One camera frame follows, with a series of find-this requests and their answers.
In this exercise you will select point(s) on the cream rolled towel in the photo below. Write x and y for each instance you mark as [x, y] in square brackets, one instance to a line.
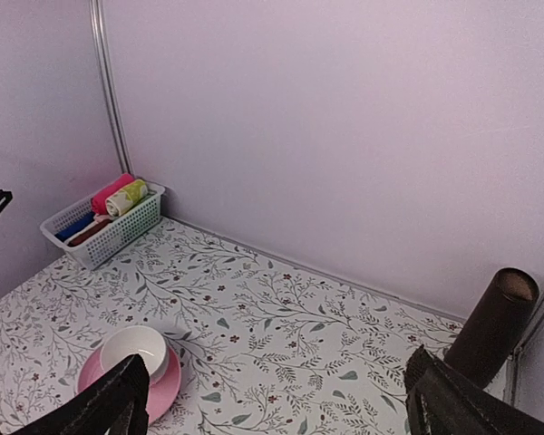
[102, 218]

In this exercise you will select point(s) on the blue rolled towel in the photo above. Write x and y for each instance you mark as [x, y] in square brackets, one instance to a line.
[75, 227]

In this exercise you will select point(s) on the brown rolled towel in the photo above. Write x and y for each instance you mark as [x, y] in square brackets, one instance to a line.
[87, 233]

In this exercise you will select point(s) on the white bowl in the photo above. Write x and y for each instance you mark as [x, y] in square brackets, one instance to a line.
[141, 340]

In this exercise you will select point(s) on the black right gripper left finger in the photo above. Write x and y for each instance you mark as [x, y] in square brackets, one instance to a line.
[114, 404]

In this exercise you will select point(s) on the white plastic basket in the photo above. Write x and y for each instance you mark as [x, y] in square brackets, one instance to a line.
[98, 248]

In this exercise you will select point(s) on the dark brown cylinder cup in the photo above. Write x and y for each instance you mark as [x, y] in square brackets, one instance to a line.
[494, 327]

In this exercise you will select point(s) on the yellow-green rolled towel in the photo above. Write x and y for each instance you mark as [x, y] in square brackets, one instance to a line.
[126, 198]

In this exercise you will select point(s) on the pink rolled towel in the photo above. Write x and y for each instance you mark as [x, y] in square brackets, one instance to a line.
[98, 201]

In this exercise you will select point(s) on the pink plate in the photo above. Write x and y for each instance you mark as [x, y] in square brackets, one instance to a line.
[161, 394]

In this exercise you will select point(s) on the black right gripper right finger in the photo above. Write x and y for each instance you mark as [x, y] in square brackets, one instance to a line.
[442, 401]

